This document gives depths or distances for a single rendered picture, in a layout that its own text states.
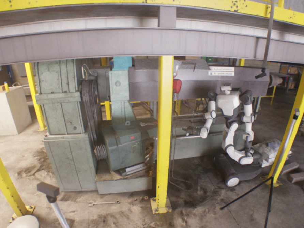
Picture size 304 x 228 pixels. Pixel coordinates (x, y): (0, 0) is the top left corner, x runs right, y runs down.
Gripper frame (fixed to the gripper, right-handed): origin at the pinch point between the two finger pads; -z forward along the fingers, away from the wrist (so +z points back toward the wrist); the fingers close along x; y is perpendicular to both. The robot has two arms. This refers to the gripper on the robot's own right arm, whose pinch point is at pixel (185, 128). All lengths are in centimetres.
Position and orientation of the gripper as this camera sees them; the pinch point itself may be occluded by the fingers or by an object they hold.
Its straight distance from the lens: 198.8
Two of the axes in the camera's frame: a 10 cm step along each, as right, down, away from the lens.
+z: 8.5, 2.0, -4.9
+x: 5.3, -3.2, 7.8
